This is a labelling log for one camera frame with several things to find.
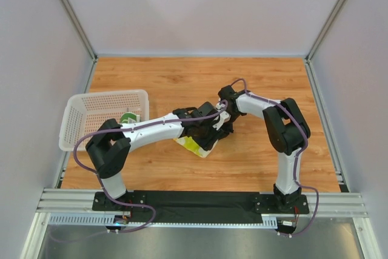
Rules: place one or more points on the aluminium frame post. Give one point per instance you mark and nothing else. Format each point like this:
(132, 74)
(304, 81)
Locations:
(79, 29)
(334, 13)

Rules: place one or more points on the aluminium front rail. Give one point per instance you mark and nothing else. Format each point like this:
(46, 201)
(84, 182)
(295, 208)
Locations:
(331, 205)

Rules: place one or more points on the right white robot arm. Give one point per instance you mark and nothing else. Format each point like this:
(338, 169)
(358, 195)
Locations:
(288, 134)

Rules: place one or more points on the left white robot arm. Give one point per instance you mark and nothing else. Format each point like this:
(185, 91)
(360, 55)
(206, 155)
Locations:
(109, 146)

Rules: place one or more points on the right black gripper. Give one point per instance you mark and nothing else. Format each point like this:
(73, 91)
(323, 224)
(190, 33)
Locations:
(226, 127)

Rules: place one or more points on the left aluminium frame post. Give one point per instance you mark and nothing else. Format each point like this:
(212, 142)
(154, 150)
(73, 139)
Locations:
(79, 29)

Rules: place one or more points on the white perforated plastic basket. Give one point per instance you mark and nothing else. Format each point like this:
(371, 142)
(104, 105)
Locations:
(85, 113)

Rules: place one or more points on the right aluminium frame post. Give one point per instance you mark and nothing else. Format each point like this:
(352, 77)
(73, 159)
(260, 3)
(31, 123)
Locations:
(334, 13)

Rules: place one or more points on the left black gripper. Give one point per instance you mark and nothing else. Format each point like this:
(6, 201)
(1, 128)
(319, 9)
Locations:
(207, 139)

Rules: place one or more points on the lime yellow towel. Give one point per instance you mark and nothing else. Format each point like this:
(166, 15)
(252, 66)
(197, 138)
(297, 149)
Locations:
(189, 144)

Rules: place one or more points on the green dinosaur pattern towel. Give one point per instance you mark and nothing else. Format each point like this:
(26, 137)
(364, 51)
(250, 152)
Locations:
(129, 117)

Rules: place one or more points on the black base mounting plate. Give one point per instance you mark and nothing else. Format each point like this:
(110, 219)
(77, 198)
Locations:
(213, 207)

